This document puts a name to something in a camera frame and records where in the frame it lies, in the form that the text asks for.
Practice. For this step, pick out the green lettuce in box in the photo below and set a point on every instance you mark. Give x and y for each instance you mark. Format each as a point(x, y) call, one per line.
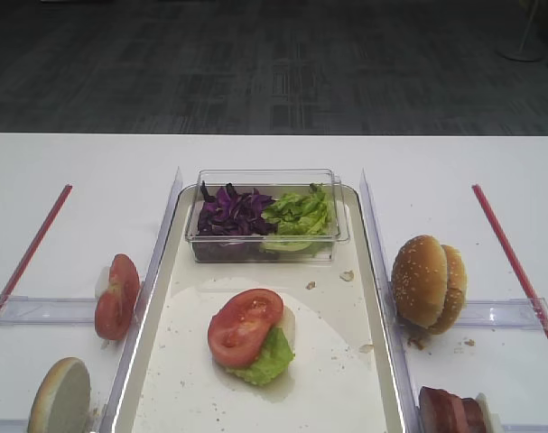
point(300, 214)

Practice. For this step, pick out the bottom bun under lettuce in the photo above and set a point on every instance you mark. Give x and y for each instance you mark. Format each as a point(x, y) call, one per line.
point(287, 324)

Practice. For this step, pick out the tomato slice on tray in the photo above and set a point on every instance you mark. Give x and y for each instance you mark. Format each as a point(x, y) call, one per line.
point(237, 332)

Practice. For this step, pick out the lettuce leaf on tray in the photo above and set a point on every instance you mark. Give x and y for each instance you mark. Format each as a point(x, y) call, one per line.
point(275, 356)

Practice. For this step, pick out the upright tomato slice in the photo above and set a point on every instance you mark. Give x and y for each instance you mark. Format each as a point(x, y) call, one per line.
point(115, 308)

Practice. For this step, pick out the stack of sausage slices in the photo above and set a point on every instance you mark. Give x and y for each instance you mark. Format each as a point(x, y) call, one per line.
point(444, 412)

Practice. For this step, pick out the clear plastic salad box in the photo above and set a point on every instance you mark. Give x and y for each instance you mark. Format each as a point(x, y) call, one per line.
point(268, 248)

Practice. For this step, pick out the shredded purple cabbage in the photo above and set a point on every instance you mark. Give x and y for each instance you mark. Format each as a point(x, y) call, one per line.
point(234, 214)

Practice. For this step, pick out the cream metal tray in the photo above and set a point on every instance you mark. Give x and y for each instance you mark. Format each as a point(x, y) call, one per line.
point(339, 381)

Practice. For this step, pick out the right long clear divider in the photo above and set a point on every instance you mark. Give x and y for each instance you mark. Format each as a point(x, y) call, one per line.
point(407, 412)

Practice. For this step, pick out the long clear divider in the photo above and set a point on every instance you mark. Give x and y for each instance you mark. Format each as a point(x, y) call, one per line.
point(111, 412)
point(407, 412)

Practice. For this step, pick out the front sesame bun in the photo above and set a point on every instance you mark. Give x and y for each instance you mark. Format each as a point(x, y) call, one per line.
point(419, 280)

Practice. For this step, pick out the sesame bun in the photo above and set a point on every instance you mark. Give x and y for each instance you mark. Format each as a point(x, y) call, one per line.
point(456, 291)
point(419, 280)

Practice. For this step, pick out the rear sesame bun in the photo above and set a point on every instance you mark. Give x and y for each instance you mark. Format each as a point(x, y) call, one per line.
point(456, 291)

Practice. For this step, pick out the left red strip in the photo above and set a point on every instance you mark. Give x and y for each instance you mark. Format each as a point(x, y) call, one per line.
point(34, 244)

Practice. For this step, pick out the red strip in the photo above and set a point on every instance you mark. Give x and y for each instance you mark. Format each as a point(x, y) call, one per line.
point(517, 275)
point(34, 244)

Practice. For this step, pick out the right red strip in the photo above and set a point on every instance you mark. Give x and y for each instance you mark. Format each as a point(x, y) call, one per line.
point(517, 275)

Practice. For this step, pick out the upper right clear holder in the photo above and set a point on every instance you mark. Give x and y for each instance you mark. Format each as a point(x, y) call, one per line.
point(526, 314)

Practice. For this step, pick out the clear holder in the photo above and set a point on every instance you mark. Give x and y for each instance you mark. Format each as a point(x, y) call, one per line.
point(510, 428)
point(526, 314)
point(23, 310)
point(13, 425)

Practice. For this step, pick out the left long clear divider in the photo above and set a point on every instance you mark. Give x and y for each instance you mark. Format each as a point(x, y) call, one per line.
point(111, 412)

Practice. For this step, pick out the upper left clear holder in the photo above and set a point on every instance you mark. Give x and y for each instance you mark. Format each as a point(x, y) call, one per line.
point(23, 310)

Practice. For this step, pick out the upright bun half left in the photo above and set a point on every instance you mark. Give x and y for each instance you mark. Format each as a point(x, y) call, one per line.
point(62, 400)

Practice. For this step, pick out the white foam stopper right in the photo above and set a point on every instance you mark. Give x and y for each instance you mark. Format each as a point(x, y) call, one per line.
point(491, 420)

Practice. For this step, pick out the floor lamp base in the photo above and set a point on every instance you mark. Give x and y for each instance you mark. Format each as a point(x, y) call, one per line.
point(521, 53)

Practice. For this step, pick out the lower right clear holder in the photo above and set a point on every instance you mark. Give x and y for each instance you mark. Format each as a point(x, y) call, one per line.
point(510, 428)

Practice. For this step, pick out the lower left clear holder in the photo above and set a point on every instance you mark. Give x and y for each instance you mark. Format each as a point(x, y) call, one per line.
point(13, 425)

